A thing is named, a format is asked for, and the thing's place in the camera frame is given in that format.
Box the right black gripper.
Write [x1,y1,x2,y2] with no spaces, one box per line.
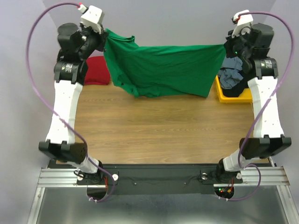
[226,27,253,61]

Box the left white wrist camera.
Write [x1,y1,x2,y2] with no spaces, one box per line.
[78,3,105,34]

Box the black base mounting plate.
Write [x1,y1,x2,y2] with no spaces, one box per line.
[77,163,243,196]

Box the black t shirt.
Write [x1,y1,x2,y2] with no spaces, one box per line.
[222,71,248,98]

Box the folded red t shirt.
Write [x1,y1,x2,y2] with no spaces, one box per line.
[84,56,110,85]

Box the green t shirt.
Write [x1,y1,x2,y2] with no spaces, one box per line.
[104,30,226,98]

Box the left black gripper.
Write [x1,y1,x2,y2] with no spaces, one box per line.
[77,21,108,60]

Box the grey blue t shirt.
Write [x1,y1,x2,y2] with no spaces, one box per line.
[217,57,243,89]

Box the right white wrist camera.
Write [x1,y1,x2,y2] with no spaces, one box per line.
[231,10,253,38]

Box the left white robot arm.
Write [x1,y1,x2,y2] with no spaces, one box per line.
[38,23,108,184]

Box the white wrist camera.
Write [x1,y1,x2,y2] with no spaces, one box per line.
[78,3,105,34]
[231,10,253,38]

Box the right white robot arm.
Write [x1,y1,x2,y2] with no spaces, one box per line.
[215,23,292,182]

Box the aluminium frame rail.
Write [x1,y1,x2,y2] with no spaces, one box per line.
[38,167,290,188]

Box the yellow plastic bin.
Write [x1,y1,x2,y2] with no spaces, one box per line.
[214,74,253,104]

